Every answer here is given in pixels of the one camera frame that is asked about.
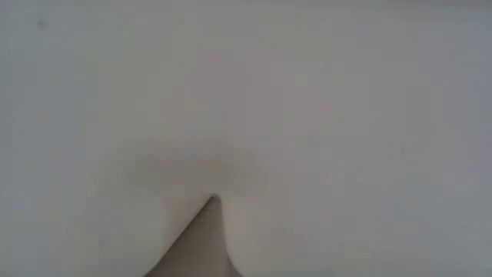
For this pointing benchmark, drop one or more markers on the white cutlery organizer tray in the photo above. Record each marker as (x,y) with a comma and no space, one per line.
(246,77)

